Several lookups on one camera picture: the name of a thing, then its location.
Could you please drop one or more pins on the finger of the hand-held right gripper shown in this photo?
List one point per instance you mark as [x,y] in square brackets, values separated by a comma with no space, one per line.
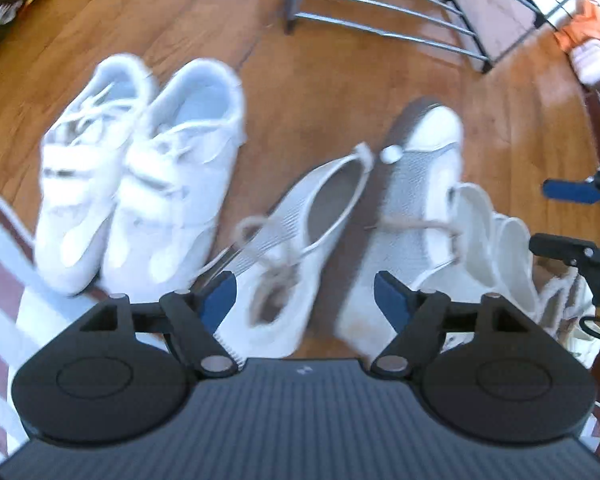
[565,249]
[570,191]

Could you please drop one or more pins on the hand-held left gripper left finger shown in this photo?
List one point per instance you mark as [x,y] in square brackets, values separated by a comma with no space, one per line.
[220,300]

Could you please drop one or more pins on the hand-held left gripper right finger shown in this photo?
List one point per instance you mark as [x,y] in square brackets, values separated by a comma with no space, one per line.
[392,302]

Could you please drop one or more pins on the cream slide slipper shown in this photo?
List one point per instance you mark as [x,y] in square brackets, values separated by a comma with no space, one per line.
[475,220]
[517,260]

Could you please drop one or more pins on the grey mesh lace sneaker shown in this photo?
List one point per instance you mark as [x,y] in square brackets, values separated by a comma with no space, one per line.
[290,220]
[410,200]

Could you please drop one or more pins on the pale pink white shoe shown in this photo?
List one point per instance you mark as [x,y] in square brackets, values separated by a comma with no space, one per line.
[595,62]

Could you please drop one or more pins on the orange cloth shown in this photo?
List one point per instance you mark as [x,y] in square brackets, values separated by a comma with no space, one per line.
[587,25]

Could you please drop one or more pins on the red white checkered rug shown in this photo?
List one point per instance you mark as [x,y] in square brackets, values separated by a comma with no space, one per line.
[0,280]

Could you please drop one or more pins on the grey metal shoe rack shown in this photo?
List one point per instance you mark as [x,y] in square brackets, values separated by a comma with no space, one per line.
[380,5]

